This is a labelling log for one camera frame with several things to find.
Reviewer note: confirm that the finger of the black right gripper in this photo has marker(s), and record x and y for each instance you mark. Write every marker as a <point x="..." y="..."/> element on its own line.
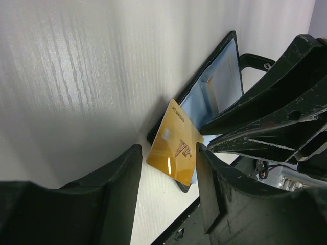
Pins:
<point x="298" y="69"/>
<point x="293" y="133"/>

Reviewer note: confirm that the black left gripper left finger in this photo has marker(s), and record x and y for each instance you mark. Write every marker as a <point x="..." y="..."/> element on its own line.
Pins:
<point x="98" y="208"/>

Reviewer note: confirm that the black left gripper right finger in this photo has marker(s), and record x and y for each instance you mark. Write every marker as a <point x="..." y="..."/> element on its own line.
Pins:
<point x="237" y="209"/>

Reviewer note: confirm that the black leather card holder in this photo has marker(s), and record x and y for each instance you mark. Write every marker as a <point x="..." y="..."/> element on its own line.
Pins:
<point x="193" y="99"/>

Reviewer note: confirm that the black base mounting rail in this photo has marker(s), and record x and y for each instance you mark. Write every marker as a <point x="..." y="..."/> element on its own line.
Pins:
<point x="187" y="229"/>

